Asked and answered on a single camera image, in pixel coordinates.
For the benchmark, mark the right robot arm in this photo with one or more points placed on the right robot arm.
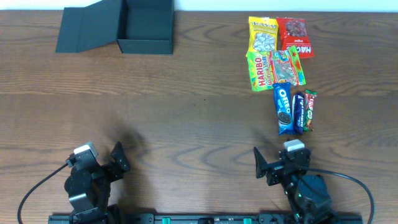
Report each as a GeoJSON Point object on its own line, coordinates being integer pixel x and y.
{"type": "Point", "coordinates": [307, 194]}

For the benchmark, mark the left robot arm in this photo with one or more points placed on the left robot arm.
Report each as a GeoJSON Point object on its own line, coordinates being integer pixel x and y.
{"type": "Point", "coordinates": [89, 184]}

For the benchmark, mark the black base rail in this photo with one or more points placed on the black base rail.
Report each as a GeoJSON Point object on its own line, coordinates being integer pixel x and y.
{"type": "Point", "coordinates": [262, 218]}

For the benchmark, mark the dark blue Dairy Milk bar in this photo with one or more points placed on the dark blue Dairy Milk bar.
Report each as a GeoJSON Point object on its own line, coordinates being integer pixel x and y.
{"type": "Point", "coordinates": [298, 112]}

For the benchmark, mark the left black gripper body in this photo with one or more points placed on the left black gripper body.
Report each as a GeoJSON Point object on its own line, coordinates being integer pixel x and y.
{"type": "Point", "coordinates": [109, 170]}

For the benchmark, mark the black gift box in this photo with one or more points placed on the black gift box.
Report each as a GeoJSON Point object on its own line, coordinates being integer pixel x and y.
{"type": "Point", "coordinates": [138, 26]}

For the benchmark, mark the blue Oreo cookie pack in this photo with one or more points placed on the blue Oreo cookie pack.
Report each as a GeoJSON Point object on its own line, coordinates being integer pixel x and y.
{"type": "Point", "coordinates": [283, 107]}

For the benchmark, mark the red Hacks candy bag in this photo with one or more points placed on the red Hacks candy bag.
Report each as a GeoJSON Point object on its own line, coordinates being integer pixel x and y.
{"type": "Point", "coordinates": [293, 33]}

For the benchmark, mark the yellow candy bag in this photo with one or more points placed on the yellow candy bag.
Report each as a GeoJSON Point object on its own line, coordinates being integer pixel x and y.
{"type": "Point", "coordinates": [263, 33]}

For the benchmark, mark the green red Milo bar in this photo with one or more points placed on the green red Milo bar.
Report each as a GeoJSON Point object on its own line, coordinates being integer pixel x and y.
{"type": "Point", "coordinates": [309, 103]}

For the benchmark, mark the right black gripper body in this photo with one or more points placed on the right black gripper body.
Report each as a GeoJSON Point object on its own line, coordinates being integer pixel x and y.
{"type": "Point", "coordinates": [274, 168]}

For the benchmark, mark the green Haribo gummy bag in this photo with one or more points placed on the green Haribo gummy bag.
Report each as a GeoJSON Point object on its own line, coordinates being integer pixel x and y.
{"type": "Point", "coordinates": [269, 67]}

